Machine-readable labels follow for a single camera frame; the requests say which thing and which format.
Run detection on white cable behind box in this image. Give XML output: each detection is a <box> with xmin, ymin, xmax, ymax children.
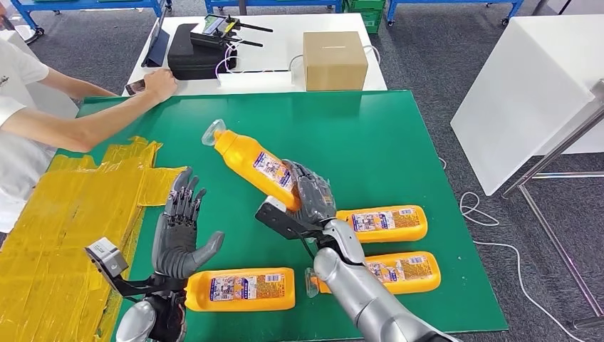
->
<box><xmin>288</xmin><ymin>44</ymin><xmax>381</xmax><ymax>86</ymax></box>

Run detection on person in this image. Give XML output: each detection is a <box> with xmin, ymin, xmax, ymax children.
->
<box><xmin>0</xmin><ymin>14</ymin><xmax>179</xmax><ymax>234</ymax></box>

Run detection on green plastic crate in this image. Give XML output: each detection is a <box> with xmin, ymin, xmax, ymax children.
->
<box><xmin>343</xmin><ymin>0</ymin><xmax>385</xmax><ymax>35</ymax></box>

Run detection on white cable at controller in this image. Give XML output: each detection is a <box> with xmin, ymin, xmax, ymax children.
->
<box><xmin>214</xmin><ymin>40</ymin><xmax>239</xmax><ymax>88</ymax></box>

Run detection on blue metal rack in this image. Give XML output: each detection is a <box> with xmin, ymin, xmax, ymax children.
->
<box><xmin>385</xmin><ymin>0</ymin><xmax>524</xmax><ymax>27</ymax></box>
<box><xmin>9</xmin><ymin>0</ymin><xmax>173</xmax><ymax>38</ymax></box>
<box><xmin>204</xmin><ymin>0</ymin><xmax>343</xmax><ymax>15</ymax></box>

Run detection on white cabinet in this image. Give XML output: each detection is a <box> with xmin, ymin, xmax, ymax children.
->
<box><xmin>0</xmin><ymin>30</ymin><xmax>79</xmax><ymax>119</ymax></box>

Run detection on large white table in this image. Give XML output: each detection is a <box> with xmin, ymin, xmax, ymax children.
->
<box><xmin>449</xmin><ymin>14</ymin><xmax>604</xmax><ymax>197</ymax></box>

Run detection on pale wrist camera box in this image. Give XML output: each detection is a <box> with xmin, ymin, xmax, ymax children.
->
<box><xmin>254</xmin><ymin>195</ymin><xmax>322</xmax><ymax>242</ymax></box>
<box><xmin>85</xmin><ymin>237</ymin><xmax>159</xmax><ymax>299</ymax></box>

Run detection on dark blue tablet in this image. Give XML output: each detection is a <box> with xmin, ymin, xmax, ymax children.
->
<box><xmin>141</xmin><ymin>9</ymin><xmax>171</xmax><ymax>68</ymax></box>

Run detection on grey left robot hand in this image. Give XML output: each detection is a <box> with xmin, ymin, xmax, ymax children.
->
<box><xmin>152</xmin><ymin>167</ymin><xmax>225</xmax><ymax>280</ymax></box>

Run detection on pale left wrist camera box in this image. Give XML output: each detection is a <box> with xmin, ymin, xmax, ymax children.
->
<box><xmin>85</xmin><ymin>237</ymin><xmax>159</xmax><ymax>299</ymax></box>

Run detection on white floor cable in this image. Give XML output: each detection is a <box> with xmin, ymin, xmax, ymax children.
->
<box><xmin>436</xmin><ymin>155</ymin><xmax>586</xmax><ymax>342</ymax></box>

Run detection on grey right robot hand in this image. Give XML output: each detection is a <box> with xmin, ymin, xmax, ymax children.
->
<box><xmin>283</xmin><ymin>159</ymin><xmax>337</xmax><ymax>225</ymax></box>

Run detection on black remote controller with antennas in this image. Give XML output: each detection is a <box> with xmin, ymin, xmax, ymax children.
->
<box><xmin>189</xmin><ymin>14</ymin><xmax>274</xmax><ymax>50</ymax></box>

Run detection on metal table frame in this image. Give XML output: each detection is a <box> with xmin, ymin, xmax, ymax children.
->
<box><xmin>500</xmin><ymin>79</ymin><xmax>604</xmax><ymax>331</ymax></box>

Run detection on brown cardboard box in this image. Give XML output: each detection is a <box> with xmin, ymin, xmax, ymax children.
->
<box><xmin>302</xmin><ymin>31</ymin><xmax>369</xmax><ymax>92</ymax></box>

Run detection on yellow taped cardboard sheet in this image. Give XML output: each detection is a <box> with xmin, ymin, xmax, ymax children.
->
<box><xmin>0</xmin><ymin>137</ymin><xmax>189</xmax><ymax>342</ymax></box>

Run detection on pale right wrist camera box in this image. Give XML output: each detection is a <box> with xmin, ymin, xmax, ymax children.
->
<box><xmin>254</xmin><ymin>195</ymin><xmax>322</xmax><ymax>242</ymax></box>

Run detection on orange detergent bottle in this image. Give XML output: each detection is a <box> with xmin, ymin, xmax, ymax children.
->
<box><xmin>305</xmin><ymin>251</ymin><xmax>442</xmax><ymax>299</ymax></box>
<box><xmin>184</xmin><ymin>267</ymin><xmax>296</xmax><ymax>313</ymax></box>
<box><xmin>335</xmin><ymin>205</ymin><xmax>429</xmax><ymax>244</ymax></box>
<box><xmin>202</xmin><ymin>118</ymin><xmax>303</xmax><ymax>212</ymax></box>

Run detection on person's hand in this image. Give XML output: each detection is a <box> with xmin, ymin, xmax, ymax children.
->
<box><xmin>142</xmin><ymin>68</ymin><xmax>179</xmax><ymax>104</ymax></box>

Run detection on black carrying case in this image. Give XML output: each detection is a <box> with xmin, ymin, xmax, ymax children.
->
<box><xmin>167</xmin><ymin>24</ymin><xmax>239</xmax><ymax>81</ymax></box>

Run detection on green table mat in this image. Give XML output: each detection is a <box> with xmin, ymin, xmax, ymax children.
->
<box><xmin>47</xmin><ymin>90</ymin><xmax>508</xmax><ymax>342</ymax></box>

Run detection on white table with devices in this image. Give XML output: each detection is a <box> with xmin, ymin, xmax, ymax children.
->
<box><xmin>123</xmin><ymin>13</ymin><xmax>388</xmax><ymax>98</ymax></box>

